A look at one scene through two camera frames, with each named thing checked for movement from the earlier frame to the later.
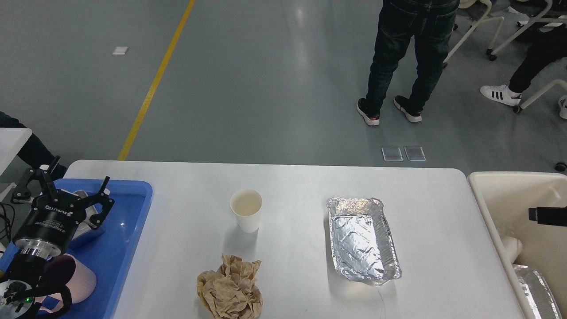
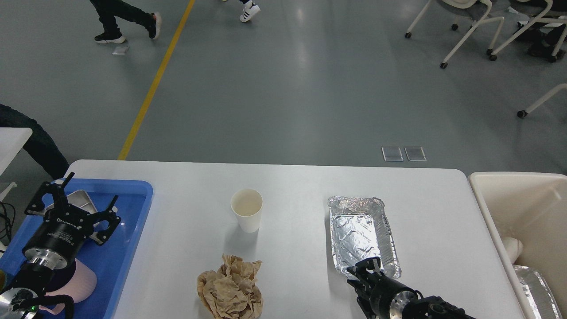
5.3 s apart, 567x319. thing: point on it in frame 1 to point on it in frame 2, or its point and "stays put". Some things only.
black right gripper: [550, 215] to [383, 288]
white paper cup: [246, 204] stays put
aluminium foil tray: [363, 240] stays put
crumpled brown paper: [231, 292] stays put
